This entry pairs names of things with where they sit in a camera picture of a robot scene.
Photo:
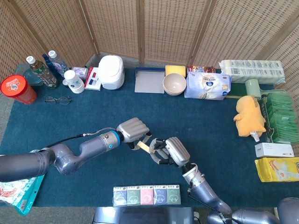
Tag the wicker folding screen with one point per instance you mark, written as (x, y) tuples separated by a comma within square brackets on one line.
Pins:
[(163, 28)]

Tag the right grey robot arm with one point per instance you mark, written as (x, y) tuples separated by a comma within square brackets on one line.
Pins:
[(208, 193)]

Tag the clear water bottle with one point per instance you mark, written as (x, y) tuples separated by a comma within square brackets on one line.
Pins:
[(59, 65)]

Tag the white cardboard box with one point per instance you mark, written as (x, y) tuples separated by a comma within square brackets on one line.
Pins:
[(273, 150)]

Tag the brown snack packet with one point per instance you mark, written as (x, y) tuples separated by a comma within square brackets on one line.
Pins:
[(201, 69)]

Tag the yellow sticky note pad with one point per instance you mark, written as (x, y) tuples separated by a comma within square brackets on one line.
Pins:
[(144, 146)]

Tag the green scouring sponge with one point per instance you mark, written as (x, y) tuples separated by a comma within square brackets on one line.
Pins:
[(237, 91)]

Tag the red and white box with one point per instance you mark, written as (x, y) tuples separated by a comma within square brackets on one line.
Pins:
[(93, 80)]

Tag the pink tissue packet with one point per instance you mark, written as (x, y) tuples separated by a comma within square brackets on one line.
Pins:
[(147, 195)]

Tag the green tea bag box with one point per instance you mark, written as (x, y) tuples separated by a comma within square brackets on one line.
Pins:
[(280, 116)]

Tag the green tea bottle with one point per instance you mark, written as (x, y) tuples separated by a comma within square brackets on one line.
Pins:
[(44, 74)]

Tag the small purple tin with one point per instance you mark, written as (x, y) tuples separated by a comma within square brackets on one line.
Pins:
[(79, 72)]

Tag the light blue tissue bag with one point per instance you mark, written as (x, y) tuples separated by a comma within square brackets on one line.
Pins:
[(205, 86)]

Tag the white rice cooker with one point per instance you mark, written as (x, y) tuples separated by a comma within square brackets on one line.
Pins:
[(111, 72)]

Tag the thin-framed eyeglasses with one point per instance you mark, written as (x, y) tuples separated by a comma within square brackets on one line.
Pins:
[(63, 100)]

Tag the dark blue bottle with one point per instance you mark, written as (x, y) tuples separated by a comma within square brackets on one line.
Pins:
[(50, 66)]

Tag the teal-edged snack bag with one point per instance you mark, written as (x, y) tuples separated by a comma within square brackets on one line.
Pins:
[(21, 193)]

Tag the white green paper towel pack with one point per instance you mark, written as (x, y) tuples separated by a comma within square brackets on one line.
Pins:
[(252, 71)]

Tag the yellow sponge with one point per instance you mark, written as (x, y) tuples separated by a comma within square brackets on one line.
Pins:
[(175, 69)]

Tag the yellow plush toy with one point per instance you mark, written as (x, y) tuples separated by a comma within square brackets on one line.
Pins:
[(248, 116)]

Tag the blue tissue packet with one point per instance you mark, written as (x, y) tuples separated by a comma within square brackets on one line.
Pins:
[(160, 195), (120, 196)]

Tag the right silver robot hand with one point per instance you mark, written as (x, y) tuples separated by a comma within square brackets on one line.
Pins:
[(178, 152)]

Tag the clear teal plastic container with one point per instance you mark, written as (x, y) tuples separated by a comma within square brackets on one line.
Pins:
[(25, 72)]

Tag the light green mug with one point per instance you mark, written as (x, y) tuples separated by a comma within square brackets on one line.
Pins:
[(253, 88)]

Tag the dark robot base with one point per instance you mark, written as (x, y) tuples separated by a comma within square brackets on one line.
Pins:
[(144, 215)]

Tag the grey cardboard box lid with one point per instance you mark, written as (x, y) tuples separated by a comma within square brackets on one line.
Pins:
[(149, 82)]

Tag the dark teal table carpet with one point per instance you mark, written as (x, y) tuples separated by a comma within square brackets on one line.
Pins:
[(187, 112)]

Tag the green tissue packet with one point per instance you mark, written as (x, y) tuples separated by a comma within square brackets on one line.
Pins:
[(173, 194), (133, 196)]

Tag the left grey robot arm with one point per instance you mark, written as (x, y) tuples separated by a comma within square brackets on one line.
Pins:
[(67, 161)]

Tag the beige bowl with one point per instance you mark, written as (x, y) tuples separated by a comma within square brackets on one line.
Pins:
[(174, 93), (174, 81)]

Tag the red canister orange lid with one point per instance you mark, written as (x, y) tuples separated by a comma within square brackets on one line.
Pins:
[(16, 88)]

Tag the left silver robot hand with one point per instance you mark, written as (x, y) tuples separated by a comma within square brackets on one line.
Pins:
[(133, 130)]

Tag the stack of paper cups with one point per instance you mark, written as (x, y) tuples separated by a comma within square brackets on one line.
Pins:
[(79, 89)]

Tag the yellow wipes pack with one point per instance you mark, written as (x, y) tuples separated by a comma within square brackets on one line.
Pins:
[(278, 170)]

